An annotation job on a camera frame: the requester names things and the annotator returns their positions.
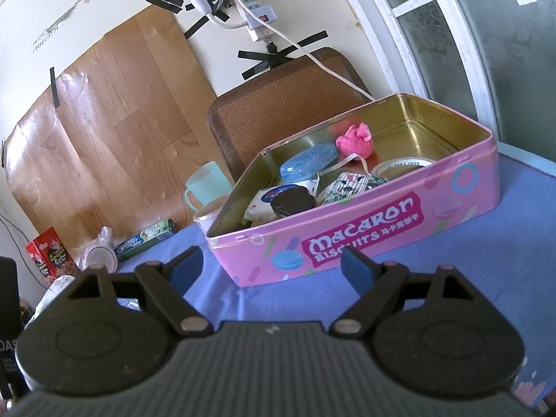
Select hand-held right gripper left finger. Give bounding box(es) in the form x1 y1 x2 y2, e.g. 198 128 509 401
65 245 214 338

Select white power strip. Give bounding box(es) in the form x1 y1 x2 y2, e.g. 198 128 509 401
234 0 279 43

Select wood grain wall sheet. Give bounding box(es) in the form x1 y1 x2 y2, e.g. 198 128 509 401
2 6 235 287

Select pink plush toy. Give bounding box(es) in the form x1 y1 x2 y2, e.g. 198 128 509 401
335 124 374 161

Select green and blue toothpaste box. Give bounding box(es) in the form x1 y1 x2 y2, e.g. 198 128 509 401
114 218 177 262

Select white power cable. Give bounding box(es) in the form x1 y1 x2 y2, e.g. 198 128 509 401
267 22 375 103

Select white window frame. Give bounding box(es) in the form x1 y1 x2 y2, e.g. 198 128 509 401
326 0 556 148

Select mint green plastic cup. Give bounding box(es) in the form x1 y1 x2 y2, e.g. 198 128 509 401
183 162 233 211

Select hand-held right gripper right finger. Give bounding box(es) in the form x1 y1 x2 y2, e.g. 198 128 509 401
332 252 479 338

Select red snack box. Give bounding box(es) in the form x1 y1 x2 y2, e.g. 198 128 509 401
25 226 76 289

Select blue plastic case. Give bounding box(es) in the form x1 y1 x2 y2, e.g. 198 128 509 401
279 144 338 183

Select beige tape roll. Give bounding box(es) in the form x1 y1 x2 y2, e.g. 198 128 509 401
370 158 435 180

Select white tissue pack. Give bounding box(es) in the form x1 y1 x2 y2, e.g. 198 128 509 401
26 275 144 322

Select paper snack cup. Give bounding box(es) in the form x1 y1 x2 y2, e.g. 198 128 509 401
192 195 231 235

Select white wet wipes pack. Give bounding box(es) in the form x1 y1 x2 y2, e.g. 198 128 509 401
245 185 300 227

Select blue tablecloth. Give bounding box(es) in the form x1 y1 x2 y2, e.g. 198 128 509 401
117 143 556 404

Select pink biscuit tin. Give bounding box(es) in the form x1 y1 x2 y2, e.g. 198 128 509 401
205 92 499 288

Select black round lid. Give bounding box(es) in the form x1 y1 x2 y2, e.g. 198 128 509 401
270 186 317 217

